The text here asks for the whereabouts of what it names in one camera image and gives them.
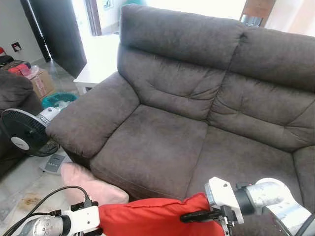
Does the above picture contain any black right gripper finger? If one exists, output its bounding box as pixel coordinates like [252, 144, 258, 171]
[180, 209, 222, 223]

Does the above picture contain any red pillow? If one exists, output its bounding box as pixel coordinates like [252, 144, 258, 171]
[98, 192, 227, 236]

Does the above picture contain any pink plush pillow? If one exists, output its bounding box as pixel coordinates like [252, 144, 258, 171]
[60, 162, 130, 206]

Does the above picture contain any dark brown two-seat sofa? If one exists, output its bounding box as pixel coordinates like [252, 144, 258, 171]
[46, 4, 315, 236]

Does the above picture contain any black and white table fan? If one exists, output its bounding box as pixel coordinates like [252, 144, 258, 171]
[1, 107, 72, 175]

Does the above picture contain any green plastic basket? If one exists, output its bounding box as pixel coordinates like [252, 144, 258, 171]
[41, 92, 78, 110]

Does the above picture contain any cardboard box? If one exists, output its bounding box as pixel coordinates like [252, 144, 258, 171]
[27, 68, 56, 100]

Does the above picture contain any white table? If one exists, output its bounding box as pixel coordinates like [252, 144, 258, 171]
[73, 33, 121, 95]

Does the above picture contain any red plastic package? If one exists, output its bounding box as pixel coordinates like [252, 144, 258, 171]
[7, 60, 34, 77]

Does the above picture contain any dark brown door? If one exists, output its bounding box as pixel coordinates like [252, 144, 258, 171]
[20, 0, 88, 78]

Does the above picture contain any brown wooden cabinet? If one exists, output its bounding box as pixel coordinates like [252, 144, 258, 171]
[240, 0, 276, 28]

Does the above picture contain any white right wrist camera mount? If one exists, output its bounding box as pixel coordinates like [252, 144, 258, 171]
[204, 177, 247, 211]

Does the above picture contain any brown door frame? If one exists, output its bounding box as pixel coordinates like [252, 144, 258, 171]
[85, 0, 103, 36]

